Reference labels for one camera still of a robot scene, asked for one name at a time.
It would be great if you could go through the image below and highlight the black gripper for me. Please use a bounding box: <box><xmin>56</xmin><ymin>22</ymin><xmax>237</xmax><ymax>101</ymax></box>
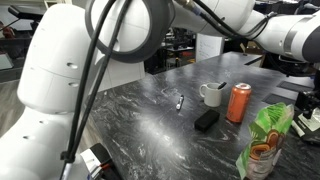
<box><xmin>295</xmin><ymin>67</ymin><xmax>320</xmax><ymax>120</ymax></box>

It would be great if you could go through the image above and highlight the green snack bag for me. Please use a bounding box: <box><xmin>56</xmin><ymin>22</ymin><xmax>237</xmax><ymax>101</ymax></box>
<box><xmin>235</xmin><ymin>102</ymin><xmax>296</xmax><ymax>180</ymax></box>

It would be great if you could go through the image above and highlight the silver and black marker pen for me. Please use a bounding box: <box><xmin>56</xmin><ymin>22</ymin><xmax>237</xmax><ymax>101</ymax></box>
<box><xmin>175</xmin><ymin>95</ymin><xmax>185</xmax><ymax>112</ymax></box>

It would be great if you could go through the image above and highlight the black overhead camera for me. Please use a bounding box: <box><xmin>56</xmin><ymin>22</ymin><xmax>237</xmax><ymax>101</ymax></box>
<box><xmin>8</xmin><ymin>4</ymin><xmax>46</xmax><ymax>21</ymax></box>

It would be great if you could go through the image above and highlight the white counter island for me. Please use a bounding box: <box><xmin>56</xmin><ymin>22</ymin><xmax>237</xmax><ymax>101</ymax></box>
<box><xmin>98</xmin><ymin>59</ymin><xmax>147</xmax><ymax>93</ymax></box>

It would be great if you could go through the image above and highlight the black rectangular block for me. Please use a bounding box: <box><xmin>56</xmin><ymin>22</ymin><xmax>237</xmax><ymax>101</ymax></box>
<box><xmin>194</xmin><ymin>109</ymin><xmax>221</xmax><ymax>133</ymax></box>

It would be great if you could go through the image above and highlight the white ceramic mug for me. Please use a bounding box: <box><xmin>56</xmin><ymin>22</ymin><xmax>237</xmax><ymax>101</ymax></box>
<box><xmin>199</xmin><ymin>82</ymin><xmax>224</xmax><ymax>108</ymax></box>

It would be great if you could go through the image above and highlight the black and white control box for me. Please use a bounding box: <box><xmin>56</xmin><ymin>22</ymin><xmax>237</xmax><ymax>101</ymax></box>
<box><xmin>79</xmin><ymin>143</ymin><xmax>122</xmax><ymax>180</ymax></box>

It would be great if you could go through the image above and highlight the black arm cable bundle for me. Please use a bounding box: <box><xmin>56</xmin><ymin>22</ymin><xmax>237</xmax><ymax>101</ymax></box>
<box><xmin>59</xmin><ymin>0</ymin><xmax>279</xmax><ymax>180</ymax></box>

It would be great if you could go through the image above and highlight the black flat table mat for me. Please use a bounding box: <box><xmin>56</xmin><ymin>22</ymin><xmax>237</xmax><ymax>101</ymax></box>
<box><xmin>276</xmin><ymin>80</ymin><xmax>316</xmax><ymax>98</ymax></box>
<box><xmin>262</xmin><ymin>93</ymin><xmax>301</xmax><ymax>108</ymax></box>

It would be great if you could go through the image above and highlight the cardboard box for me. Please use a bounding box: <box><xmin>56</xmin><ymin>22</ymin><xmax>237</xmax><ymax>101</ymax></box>
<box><xmin>239</xmin><ymin>41</ymin><xmax>266</xmax><ymax>56</ymax></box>

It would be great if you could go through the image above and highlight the orange drink can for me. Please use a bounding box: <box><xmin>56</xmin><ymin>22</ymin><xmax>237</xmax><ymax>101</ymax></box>
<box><xmin>226</xmin><ymin>82</ymin><xmax>253</xmax><ymax>124</ymax></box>

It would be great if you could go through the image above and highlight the white whiteboard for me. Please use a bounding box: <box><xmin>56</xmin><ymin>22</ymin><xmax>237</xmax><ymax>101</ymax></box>
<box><xmin>195</xmin><ymin>33</ymin><xmax>225</xmax><ymax>63</ymax></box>

